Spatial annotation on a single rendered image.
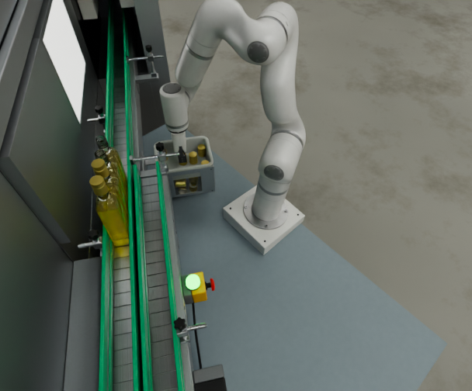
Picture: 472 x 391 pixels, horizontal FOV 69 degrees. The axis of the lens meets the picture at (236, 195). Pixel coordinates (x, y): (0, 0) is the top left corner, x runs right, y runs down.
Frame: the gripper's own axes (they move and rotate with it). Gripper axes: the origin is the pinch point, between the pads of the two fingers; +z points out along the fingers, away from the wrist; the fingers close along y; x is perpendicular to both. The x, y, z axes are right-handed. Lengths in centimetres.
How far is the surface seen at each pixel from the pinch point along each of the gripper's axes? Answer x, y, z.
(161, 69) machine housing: -6, -71, 5
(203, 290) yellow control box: 2, 59, -1
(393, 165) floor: 163, -59, 98
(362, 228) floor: 115, -8, 98
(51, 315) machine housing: -35, 65, -17
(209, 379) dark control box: 0, 83, -2
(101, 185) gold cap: -20, 41, -34
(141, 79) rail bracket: -15, -49, -4
